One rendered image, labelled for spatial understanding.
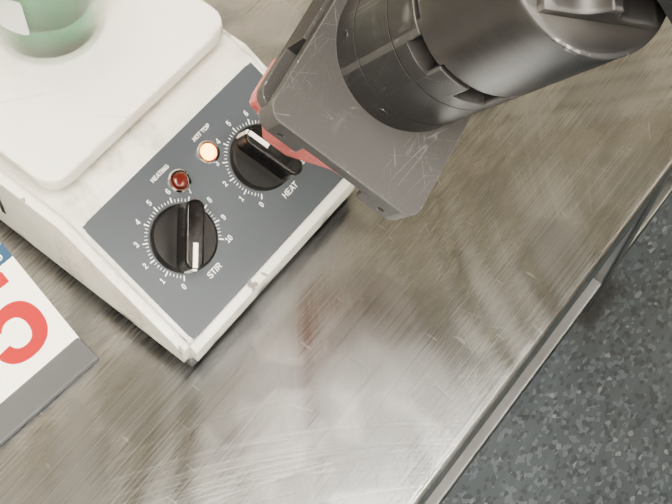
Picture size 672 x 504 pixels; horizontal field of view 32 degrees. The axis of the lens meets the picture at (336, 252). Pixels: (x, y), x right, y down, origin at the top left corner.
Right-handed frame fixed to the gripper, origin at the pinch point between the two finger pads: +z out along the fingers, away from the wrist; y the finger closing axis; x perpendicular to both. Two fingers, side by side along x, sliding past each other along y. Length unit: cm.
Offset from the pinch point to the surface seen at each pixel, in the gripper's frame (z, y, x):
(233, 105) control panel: 7.1, -1.1, -1.2
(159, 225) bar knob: 6.7, 6.0, -1.3
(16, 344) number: 11.7, 13.2, -3.1
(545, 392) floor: 69, -21, 59
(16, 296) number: 11.4, 11.4, -4.3
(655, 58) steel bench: 5.8, -17.9, 17.3
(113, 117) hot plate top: 6.0, 3.2, -5.7
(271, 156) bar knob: 5.3, 0.6, 1.2
